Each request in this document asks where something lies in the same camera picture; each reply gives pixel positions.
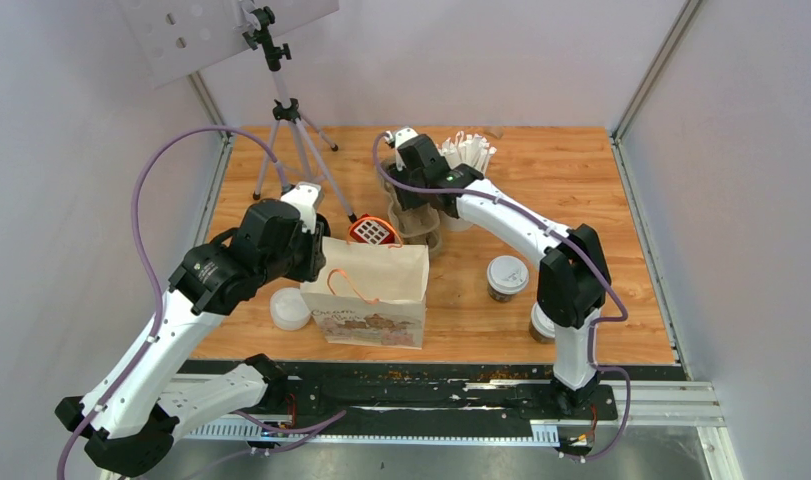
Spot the paper bag with orange handles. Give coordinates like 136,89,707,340
299,237,430,349

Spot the white cup lid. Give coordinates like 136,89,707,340
486,255,530,295

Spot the clear brown printed coffee cup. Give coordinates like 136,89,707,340
487,284,525,303

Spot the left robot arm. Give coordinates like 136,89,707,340
55,194,329,478

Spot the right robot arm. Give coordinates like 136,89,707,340
376,130,611,418

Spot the lidded coffee cup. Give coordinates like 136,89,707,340
529,303,555,344

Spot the brown pulp cup carrier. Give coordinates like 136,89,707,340
376,172,442,260

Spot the bundle of white wrapped straws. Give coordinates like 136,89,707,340
439,131,497,174

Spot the red white block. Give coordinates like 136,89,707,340
347,215,398,245

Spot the silver tripod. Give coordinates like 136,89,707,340
240,1,358,221

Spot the grey perforated board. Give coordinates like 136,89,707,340
116,0,340,87

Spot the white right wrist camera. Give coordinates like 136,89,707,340
383,126,419,150

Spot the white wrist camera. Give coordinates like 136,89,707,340
280,182,324,233
383,126,419,150

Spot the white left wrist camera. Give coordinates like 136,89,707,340
280,182,324,233

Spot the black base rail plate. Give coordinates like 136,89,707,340
219,360,618,442

